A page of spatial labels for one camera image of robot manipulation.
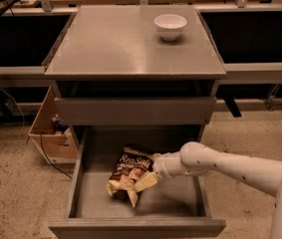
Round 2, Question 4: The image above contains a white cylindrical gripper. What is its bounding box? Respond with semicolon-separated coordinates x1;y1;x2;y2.
133;152;182;192

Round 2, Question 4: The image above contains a brown chip bag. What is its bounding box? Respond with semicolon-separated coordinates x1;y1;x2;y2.
107;145;154;207

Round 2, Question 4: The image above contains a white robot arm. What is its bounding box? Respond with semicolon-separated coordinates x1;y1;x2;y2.
133;141;282;239

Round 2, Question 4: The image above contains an open grey middle drawer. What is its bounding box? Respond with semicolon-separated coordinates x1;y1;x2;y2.
49;126;226;239

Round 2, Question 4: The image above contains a grey drawer cabinet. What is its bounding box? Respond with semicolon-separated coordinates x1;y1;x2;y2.
46;5;225;144

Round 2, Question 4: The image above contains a grey top drawer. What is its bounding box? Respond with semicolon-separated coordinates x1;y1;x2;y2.
55;97;216;125

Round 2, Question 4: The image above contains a cardboard box on floor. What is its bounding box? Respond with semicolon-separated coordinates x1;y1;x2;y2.
28;87;78;164

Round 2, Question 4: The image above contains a white ceramic bowl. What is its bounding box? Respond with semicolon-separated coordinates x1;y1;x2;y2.
154;14;187;41

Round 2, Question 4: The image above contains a black cable on floor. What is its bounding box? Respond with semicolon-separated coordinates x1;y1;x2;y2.
39;131;74;180

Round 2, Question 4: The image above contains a grey metal rail frame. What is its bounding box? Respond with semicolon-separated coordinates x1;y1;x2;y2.
0;5;282;86

